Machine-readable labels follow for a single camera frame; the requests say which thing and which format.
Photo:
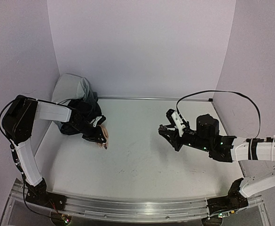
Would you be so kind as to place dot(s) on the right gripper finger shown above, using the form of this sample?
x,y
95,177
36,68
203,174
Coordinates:
x,y
171,127
169,136

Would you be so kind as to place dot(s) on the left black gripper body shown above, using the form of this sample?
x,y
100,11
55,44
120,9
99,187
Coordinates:
x,y
89,133

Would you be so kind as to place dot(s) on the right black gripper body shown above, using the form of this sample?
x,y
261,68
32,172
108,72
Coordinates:
x,y
177,137

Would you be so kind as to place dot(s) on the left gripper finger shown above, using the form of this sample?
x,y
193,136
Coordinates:
x,y
102,131
99,139

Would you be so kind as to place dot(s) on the purple nail polish bottle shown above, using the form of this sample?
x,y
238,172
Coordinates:
x,y
162,128

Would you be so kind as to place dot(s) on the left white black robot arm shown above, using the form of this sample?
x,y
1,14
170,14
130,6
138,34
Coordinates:
x,y
16,124

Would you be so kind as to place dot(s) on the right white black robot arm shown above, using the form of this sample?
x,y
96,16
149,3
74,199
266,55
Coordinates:
x,y
220,148

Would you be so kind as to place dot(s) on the mannequin hand with long nails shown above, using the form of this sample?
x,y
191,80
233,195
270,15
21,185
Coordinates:
x,y
106,145

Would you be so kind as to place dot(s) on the black jacket sleeve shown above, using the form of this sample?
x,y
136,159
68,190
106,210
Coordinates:
x,y
80,111

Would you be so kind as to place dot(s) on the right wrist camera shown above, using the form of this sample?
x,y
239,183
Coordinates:
x,y
175,118

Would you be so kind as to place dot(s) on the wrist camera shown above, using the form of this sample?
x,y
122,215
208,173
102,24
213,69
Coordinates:
x,y
98,120
175,118

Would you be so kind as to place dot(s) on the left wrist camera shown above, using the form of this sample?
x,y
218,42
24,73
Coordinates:
x,y
98,120

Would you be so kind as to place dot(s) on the aluminium back rail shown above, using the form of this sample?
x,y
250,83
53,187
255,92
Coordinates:
x,y
156,98

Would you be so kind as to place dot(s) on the aluminium rail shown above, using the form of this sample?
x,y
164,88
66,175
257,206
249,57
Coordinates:
x,y
156,98
116,210

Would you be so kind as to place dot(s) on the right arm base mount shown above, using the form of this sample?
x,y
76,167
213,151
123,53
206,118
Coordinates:
x,y
233,201

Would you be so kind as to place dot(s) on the aluminium front rail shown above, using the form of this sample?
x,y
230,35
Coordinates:
x,y
116,210

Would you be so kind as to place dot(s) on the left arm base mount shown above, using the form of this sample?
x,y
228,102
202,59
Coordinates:
x,y
39,195

